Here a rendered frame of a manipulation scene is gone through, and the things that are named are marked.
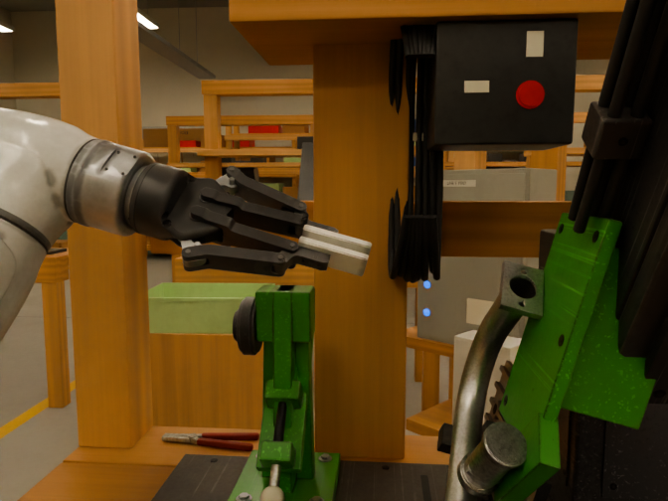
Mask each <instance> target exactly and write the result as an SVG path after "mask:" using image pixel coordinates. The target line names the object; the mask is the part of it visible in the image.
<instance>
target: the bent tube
mask: <svg viewBox="0 0 668 501"><path fill-rule="evenodd" d="M523 273H524V274H523ZM543 301H544V271H543V270H541V269H537V268H534V267H530V266H526V265H524V264H520V263H516V262H513V261H509V260H504V262H503V263H502V272H501V282H500V293H499V295H498V296H497V298H496V300H495V301H494V303H493V304H492V306H491V307H490V309H489V310H488V312H487V314H486V315H485V317H484V318H483V320H482V322H481V324H480V326H479V328H478V330H477V332H476V334H475V337H474V339H473V342H472V344H471V347H470V350H469V353H468V356H467V359H466V362H465V365H464V369H463V373H462V376H461V380H460V385H459V389H458V394H457V399H456V405H455V412H454V420H453V429H452V439H451V448H450V456H449V465H448V474H447V483H446V493H445V501H477V496H474V495H472V494H470V493H469V492H467V491H466V490H465V489H464V488H463V487H462V485H461V484H460V482H459V480H458V477H457V466H458V463H459V462H460V460H461V459H462V458H463V457H464V455H466V454H467V453H468V452H469V451H471V450H474V449H475V448H476V446H477V445H478V444H479V443H480V441H481V436H482V423H483V413H484V406H485V400H486V395H487V390H488V386H489V382H490V378H491V375H492V371H493V368H494V365H495V362H496V360H497V357H498V354H499V352H500V350H501V347H502V345H503V343H504V341H505V340H506V338H507V336H508V335H509V333H510V332H511V330H512V329H513V328H514V326H515V325H516V324H517V322H518V321H519V320H520V318H521V317H522V316H523V315H524V316H527V317H531V318H534V319H538V320H540V319H541V318H542V317H543Z"/></svg>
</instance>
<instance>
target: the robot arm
mask: <svg viewBox="0 0 668 501"><path fill-rule="evenodd" d="M226 191H227V192H229V193H230V194H228V193H227V192H226ZM234 194H236V196H234ZM306 208H307V205H306V204H305V203H304V202H302V201H300V200H297V199H295V198H293V197H291V196H288V195H286V194H284V193H282V192H280V191H277V190H275V189H273V188H271V187H268V186H266V185H264V184H262V183H260V182H258V181H256V180H254V179H252V178H249V177H247V176H246V175H245V174H244V173H243V172H241V171H240V170H239V169H238V168H237V167H236V166H229V167H228V168H227V174H226V175H224V176H222V177H220V178H219V179H217V180H214V179H212V178H203V179H200V178H195V177H193V176H192V175H190V174H189V173H188V172H187V171H185V170H182V169H179V168H175V167H172V166H168V165H165V164H161V163H157V162H155V160H154V158H153V157H152V156H151V155H150V154H149V153H147V152H144V151H140V150H137V149H133V148H129V147H126V146H122V145H119V144H115V143H113V142H111V141H108V140H101V139H98V138H95V137H93V136H91V135H89V134H87V133H85V132H84V131H82V130H81V129H79V128H78V127H76V126H73V125H70V124H68V123H65V122H63V121H60V120H57V119H53V118H50V117H47V116H44V115H40V114H36V113H31V112H26V111H22V110H16V109H9V108H1V107H0V341H1V340H2V338H3V337H4V335H5V334H6V332H7V331H8V329H9V328H10V326H11V325H12V323H13V321H14V320H15V318H16V316H17V315H18V313H19V311H20V310H21V308H22V306H23V304H24V303H25V301H26V299H27V297H28V295H29V293H30V291H31V289H32V287H33V285H34V283H35V281H36V278H37V275H38V272H39V269H40V267H41V265H42V263H43V261H44V259H45V257H46V255H47V253H48V251H49V250H50V248H51V247H52V245H53V244H54V243H55V241H56V240H57V239H58V238H59V237H60V236H61V235H62V234H63V233H64V232H65V231H66V230H67V229H68V228H69V227H70V226H71V225H72V224H73V223H78V224H80V225H82V226H85V227H92V228H96V229H99V230H103V231H106V232H110V233H113V234H117V235H120V236H124V237H127V236H131V235H133V234H134V233H138V234H141V235H144V236H148V237H151V238H155V239H158V240H162V241H169V240H171V241H172V242H173V243H175V244H176V245H177V246H178V247H181V248H182V252H181V254H182V259H183V265H184V269H185V270H186V271H196V270H202V269H208V268H209V269H218V270H226V271H235V272H243V273H252V274H260V275H269V276H277V277H281V276H284V274H285V271H286V270H287V269H288V268H289V269H292V268H295V267H296V264H301V265H304V266H308V267H312V268H316V269H319V270H327V267H331V268H335V269H338V270H342V271H345V272H349V273H352V274H356V275H359V276H362V275H363V274H364V271H365V267H366V264H367V261H368V257H369V253H370V250H371V246H372V244H371V243H370V242H366V241H363V240H359V239H355V238H352V237H348V236H345V235H341V234H338V232H339V231H338V230H337V229H335V228H333V227H329V226H325V225H322V224H318V223H315V222H312V221H310V220H309V219H308V217H309V215H308V213H307V211H306ZM261 230H262V231H261ZM264 231H266V232H264ZM267 232H272V233H276V234H280V235H284V236H288V237H292V238H296V239H299V241H298V243H297V242H295V241H292V240H289V239H286V238H283V237H280V236H276V235H273V234H270V233H267ZM206 243H215V244H218V245H220V246H217V245H203V244H206ZM233 247H235V248H233Z"/></svg>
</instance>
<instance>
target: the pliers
mask: <svg viewBox="0 0 668 501"><path fill-rule="evenodd" d="M258 439H259V434H258V432H204V433H198V434H196V433H165V434H164V435H163V436H162V441H173V442H186V443H191V444H193V443H195V444H198V445H202V446H210V447H218V448H226V449H235V450H243V451H252V449H253V444H252V443H247V442H238V441H230V440H258Z"/></svg>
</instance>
